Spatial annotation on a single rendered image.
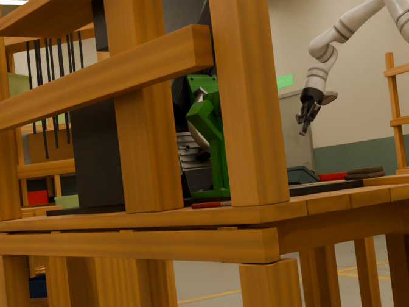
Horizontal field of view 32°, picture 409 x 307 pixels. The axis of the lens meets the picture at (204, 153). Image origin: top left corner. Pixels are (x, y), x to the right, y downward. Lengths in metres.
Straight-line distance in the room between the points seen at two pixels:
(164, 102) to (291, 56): 9.52
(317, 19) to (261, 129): 9.34
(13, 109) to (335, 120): 8.43
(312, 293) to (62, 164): 2.54
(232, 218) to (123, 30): 0.60
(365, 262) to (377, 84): 7.34
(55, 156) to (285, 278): 3.68
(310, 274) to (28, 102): 1.23
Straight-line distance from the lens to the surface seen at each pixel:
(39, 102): 2.19
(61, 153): 5.04
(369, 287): 2.59
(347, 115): 10.30
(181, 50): 1.57
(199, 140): 2.11
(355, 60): 10.14
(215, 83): 2.28
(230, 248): 1.56
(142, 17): 1.84
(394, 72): 8.65
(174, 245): 1.72
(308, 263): 2.77
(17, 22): 2.37
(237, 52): 1.50
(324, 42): 2.49
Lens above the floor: 0.94
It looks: 2 degrees up
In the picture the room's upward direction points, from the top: 6 degrees counter-clockwise
